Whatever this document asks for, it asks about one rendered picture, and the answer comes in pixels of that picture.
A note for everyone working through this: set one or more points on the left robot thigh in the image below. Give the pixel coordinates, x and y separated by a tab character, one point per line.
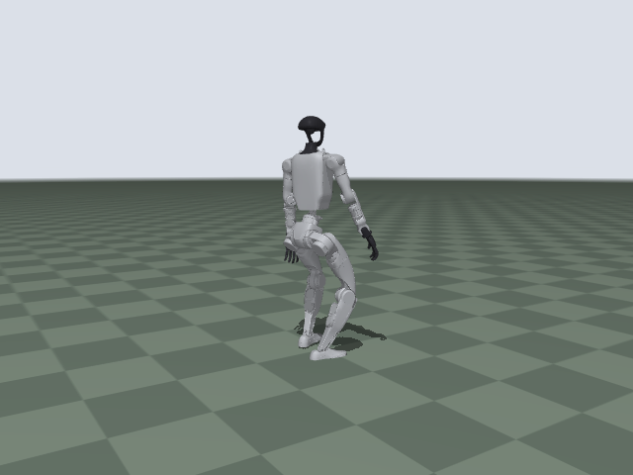
310	260

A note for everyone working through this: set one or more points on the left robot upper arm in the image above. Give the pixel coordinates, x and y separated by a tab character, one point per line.
287	183

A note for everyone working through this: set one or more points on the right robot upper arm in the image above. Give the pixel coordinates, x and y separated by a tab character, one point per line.
336	163

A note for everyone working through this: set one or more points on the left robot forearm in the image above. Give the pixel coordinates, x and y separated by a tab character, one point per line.
290	216

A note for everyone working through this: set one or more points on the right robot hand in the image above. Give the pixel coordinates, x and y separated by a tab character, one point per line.
367	235

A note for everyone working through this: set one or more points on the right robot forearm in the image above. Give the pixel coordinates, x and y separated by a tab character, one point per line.
357	214

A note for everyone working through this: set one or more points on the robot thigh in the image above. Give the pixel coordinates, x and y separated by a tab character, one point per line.
337	259
310	260

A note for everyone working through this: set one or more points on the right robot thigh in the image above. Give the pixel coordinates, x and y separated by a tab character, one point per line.
337	259

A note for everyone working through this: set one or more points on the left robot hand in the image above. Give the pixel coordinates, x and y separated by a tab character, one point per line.
290	254

